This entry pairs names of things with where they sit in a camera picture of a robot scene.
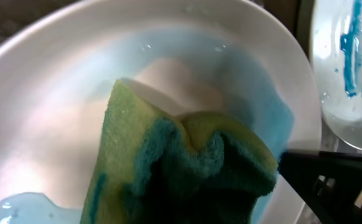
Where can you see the pale blue plate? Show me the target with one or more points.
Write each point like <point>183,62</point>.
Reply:
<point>336,58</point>

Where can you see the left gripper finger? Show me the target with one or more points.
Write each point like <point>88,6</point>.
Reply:
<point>330,183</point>

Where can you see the green yellow sponge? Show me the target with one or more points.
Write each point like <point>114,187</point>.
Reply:
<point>152,167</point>

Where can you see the white plate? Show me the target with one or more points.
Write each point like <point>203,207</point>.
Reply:
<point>56,77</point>

